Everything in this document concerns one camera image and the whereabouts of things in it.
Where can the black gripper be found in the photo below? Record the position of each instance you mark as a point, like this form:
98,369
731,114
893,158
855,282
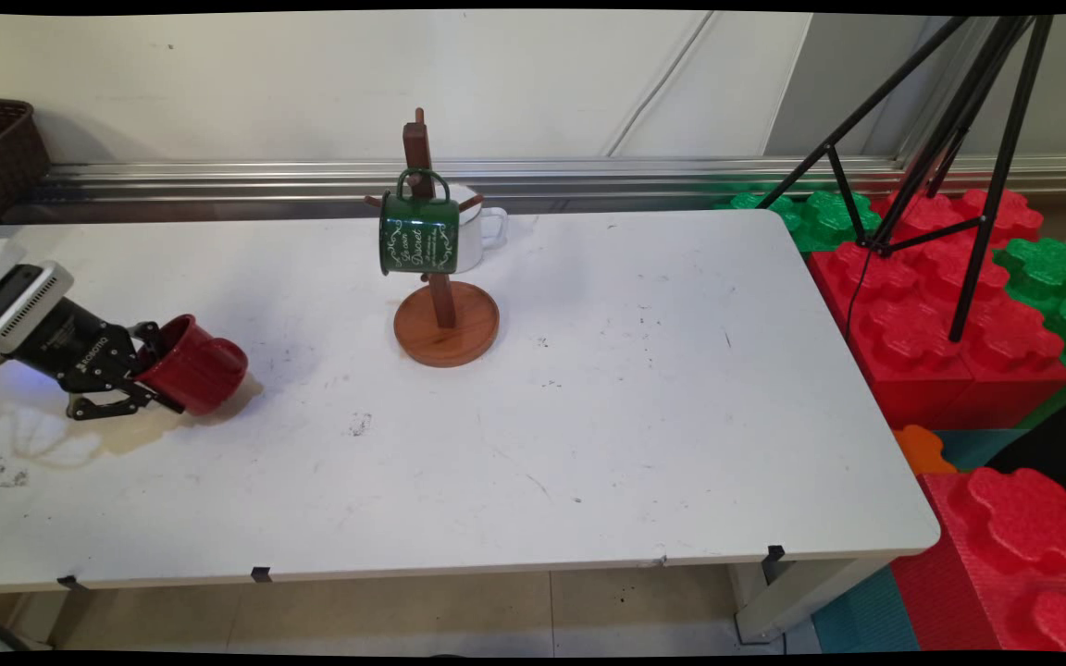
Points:
75,350

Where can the red enamel mug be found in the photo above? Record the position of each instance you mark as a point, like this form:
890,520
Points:
200,365

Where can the black table edge clip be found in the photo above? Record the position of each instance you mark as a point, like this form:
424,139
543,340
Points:
261,574
774,553
70,583

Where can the brown wicker basket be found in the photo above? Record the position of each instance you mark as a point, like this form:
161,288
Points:
1,157

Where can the wooden mug tree stand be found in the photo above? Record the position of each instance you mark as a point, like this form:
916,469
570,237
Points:
445,328

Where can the green enamel mug white print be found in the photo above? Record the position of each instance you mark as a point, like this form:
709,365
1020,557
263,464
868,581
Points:
418,231

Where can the white table leg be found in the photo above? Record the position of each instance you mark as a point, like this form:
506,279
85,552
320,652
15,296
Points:
801,592

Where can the teal foam mat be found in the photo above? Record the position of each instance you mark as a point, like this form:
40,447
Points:
866,615

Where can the large red foam block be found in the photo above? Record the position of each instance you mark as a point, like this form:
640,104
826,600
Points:
912,342

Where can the orange foam block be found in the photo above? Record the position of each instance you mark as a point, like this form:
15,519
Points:
922,449

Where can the black tripod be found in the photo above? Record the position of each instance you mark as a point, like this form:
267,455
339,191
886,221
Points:
986,166

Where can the tall red foam block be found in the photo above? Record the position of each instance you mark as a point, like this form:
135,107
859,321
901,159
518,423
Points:
1014,546

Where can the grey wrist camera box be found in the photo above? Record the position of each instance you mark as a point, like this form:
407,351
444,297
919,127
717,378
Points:
29,305

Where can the aluminium rail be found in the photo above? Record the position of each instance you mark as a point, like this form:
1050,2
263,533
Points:
588,180

